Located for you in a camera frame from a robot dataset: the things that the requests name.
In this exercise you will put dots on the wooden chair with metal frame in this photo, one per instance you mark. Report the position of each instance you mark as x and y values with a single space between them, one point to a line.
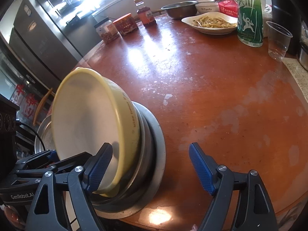
41 105

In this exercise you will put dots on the black thermos flask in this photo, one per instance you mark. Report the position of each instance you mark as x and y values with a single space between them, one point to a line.
286 15

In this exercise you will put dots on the white family bowl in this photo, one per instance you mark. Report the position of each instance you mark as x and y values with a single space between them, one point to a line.
205 6

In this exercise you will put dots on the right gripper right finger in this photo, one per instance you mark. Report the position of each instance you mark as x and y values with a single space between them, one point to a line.
254 210

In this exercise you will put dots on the paper sheet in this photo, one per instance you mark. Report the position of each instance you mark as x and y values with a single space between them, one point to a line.
299 74

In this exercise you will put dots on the clear jar black lid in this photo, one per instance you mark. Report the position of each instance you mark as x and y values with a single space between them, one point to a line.
107 30

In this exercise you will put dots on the white dish with food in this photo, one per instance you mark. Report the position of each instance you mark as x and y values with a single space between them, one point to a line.
212 23

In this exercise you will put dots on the small steel bowl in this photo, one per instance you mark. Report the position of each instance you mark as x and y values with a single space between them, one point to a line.
133 180

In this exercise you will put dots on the grey refrigerator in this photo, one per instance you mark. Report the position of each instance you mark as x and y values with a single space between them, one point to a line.
52 36

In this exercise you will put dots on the wide steel basin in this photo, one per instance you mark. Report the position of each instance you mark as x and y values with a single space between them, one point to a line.
135 203

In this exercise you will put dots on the clear plastic cup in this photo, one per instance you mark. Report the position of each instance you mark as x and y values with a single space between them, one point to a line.
278 40

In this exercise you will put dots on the red label jar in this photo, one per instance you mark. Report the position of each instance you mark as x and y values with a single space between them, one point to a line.
125 24

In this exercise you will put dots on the yellow ceramic bowl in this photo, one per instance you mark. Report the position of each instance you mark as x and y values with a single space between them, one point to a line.
90 110

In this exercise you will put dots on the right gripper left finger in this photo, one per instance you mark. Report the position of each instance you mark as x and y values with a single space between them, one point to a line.
48 210

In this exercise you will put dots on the large steel bowl far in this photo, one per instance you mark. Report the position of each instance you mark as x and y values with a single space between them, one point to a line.
180 10

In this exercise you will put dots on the green drink bottle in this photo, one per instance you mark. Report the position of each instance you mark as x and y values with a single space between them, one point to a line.
250 22

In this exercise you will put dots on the steel plate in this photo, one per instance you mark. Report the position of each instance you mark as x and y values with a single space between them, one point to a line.
45 133

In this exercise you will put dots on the brown sauce bottle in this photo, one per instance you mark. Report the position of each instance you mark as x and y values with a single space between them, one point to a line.
145 14

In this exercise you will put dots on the small steel cup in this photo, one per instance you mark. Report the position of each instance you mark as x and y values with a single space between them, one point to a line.
303 56

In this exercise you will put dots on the red tissue pack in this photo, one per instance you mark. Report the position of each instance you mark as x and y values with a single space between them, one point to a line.
229 7

